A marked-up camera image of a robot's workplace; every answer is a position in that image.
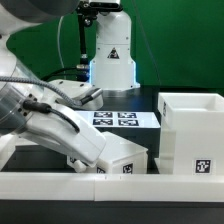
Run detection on white marker sheet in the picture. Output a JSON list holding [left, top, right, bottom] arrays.
[[78, 111, 160, 128]]

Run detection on white drawer with knob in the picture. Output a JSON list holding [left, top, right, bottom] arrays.
[[67, 132, 148, 174]]

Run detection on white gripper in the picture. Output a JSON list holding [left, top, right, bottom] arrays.
[[20, 103, 106, 167]]

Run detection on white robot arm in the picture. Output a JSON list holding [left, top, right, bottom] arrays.
[[0, 0, 137, 166]]

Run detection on white front fence bar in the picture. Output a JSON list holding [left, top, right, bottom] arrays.
[[0, 172, 224, 202]]

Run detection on white left fence block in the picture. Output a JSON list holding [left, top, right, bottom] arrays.
[[0, 134, 16, 171]]

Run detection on grey cable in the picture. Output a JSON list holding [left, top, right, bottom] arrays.
[[57, 14, 66, 69]]

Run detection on white drawer cabinet box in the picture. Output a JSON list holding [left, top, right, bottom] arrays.
[[155, 93, 224, 175]]

